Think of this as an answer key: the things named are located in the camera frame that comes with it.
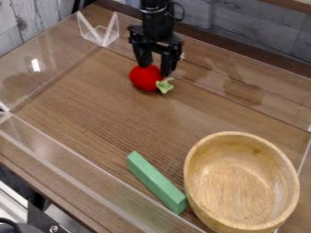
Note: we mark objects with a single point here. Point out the black metal frame bracket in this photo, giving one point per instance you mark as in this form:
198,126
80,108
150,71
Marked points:
38,219

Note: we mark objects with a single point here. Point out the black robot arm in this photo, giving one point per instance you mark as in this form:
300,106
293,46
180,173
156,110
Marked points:
154,4

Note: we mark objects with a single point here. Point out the wooden bowl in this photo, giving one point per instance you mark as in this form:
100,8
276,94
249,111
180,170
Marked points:
240,183

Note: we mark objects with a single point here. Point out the red plush fruit green stem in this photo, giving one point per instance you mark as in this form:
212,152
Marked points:
146,79

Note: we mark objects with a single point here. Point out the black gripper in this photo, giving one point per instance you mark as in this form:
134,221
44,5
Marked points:
153,37

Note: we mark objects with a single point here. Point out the clear acrylic enclosure wall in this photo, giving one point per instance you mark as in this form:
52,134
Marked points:
74,119

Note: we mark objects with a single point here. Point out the clear acrylic triangle bracket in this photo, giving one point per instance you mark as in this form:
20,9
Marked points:
98,35

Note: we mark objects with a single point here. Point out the green rectangular block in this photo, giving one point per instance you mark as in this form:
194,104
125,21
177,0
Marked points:
156,182

